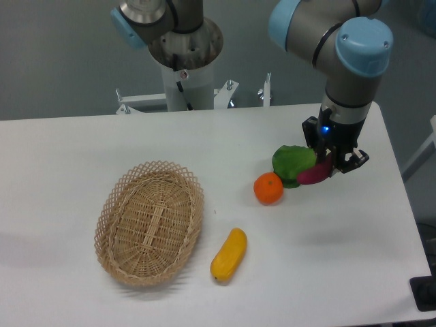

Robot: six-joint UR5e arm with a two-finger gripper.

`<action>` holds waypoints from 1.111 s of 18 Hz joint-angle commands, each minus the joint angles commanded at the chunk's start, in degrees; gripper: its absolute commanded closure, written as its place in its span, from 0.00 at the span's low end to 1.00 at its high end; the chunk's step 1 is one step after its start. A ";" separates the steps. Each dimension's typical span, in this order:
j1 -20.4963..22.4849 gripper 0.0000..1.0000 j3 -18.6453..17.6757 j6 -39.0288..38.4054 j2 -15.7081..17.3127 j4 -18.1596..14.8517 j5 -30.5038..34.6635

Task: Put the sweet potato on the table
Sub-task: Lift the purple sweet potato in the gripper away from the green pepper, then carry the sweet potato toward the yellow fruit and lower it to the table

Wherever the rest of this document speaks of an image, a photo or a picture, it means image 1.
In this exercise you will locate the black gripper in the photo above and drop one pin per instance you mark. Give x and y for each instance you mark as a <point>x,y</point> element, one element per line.
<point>334,132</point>

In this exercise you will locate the purple sweet potato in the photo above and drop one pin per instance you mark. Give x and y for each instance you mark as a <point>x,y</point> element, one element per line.
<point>318,173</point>

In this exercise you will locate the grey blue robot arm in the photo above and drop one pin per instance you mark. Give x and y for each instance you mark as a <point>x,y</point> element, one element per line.
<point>341,39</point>

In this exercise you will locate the green leafy vegetable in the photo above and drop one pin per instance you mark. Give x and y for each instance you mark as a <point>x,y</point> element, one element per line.
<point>289,161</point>

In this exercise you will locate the orange tangerine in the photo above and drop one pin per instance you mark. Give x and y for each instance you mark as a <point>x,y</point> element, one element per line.
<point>268,188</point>

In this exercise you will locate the white furniture at right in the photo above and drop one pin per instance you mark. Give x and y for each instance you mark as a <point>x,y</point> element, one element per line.
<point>420,156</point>

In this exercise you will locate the yellow mango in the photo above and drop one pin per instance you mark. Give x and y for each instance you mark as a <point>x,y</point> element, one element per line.
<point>230,255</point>

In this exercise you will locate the black device at edge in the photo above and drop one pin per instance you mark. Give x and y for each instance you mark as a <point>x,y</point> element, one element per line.
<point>423,289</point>

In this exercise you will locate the woven wicker basket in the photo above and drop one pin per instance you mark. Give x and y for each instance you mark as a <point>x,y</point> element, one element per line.
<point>150,223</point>

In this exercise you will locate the white metal base frame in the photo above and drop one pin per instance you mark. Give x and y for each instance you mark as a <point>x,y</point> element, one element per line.
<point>156,102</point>

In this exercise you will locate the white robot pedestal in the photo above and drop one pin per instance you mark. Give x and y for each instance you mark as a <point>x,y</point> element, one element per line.
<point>188,89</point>

